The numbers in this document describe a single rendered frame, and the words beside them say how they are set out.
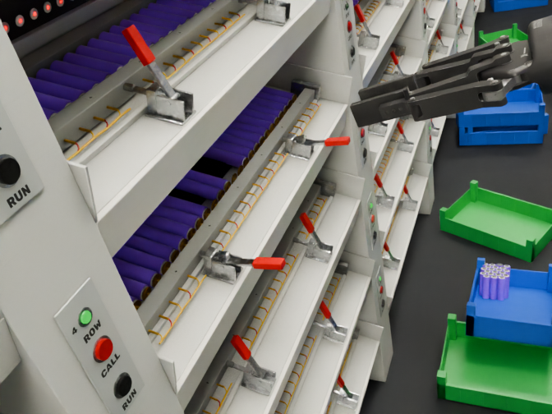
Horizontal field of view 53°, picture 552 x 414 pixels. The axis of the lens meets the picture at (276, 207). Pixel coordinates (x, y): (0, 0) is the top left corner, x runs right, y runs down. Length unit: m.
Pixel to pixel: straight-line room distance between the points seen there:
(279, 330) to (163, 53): 0.43
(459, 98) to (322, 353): 0.61
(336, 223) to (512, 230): 0.96
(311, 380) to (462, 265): 0.85
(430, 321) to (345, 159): 0.68
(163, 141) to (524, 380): 1.15
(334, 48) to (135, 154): 0.53
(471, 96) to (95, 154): 0.36
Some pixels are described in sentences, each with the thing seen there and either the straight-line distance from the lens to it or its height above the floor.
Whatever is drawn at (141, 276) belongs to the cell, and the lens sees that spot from 0.63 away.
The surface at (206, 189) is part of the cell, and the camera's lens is 0.73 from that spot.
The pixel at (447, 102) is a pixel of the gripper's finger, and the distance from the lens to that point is 0.61.
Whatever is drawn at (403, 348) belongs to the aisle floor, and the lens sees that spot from 1.53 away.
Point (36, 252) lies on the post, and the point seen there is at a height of 0.97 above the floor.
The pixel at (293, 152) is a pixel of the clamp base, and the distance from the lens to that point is 0.83.
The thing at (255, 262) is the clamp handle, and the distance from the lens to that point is 0.61.
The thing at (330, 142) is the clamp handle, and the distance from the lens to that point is 0.81.
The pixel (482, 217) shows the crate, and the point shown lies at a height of 0.00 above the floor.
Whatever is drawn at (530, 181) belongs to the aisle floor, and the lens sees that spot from 2.12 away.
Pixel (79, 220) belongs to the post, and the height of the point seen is 0.97.
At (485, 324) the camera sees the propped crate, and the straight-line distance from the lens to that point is 1.42.
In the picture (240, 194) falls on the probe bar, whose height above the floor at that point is 0.79.
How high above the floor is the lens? 1.16
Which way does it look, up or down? 33 degrees down
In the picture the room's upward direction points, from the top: 13 degrees counter-clockwise
